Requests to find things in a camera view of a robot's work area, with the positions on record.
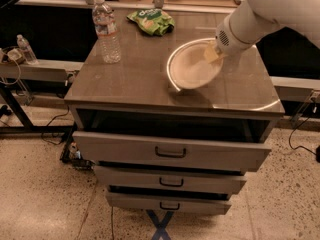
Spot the black floor cable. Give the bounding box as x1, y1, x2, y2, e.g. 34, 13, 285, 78
288, 98, 320, 163
40, 105, 73, 147

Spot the black floor cable left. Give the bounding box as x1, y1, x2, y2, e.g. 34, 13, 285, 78
40, 105, 73, 147

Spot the clear plastic water bottle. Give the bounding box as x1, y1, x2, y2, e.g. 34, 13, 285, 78
92, 0, 121, 64

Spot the bottom grey drawer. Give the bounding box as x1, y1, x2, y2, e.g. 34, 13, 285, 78
106, 192, 231, 215

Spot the top grey drawer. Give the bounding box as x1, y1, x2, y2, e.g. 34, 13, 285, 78
73, 131, 271, 172

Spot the small background water bottle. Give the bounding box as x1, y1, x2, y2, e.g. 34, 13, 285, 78
17, 34, 38, 65

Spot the middle grey drawer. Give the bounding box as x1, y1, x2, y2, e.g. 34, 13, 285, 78
94, 166, 246, 195

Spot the grey drawer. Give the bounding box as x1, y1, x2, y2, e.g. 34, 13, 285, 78
73, 131, 271, 172
106, 192, 231, 215
94, 166, 246, 195

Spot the white paper bowl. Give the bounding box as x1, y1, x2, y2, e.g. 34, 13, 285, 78
166, 38, 223, 91

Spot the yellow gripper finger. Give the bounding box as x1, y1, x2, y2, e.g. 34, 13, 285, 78
204, 41, 226, 64

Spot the green rice chip bag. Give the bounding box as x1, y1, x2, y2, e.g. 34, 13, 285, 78
127, 8, 175, 36

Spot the black floor cable right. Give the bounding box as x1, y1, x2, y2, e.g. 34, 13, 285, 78
288, 98, 320, 163

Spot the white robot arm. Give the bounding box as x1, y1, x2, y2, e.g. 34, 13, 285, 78
204, 0, 320, 63

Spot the black side table frame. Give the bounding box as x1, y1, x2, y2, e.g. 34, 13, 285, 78
0, 58, 84, 135

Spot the grey drawer cabinet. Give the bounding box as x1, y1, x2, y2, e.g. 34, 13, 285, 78
65, 10, 284, 215

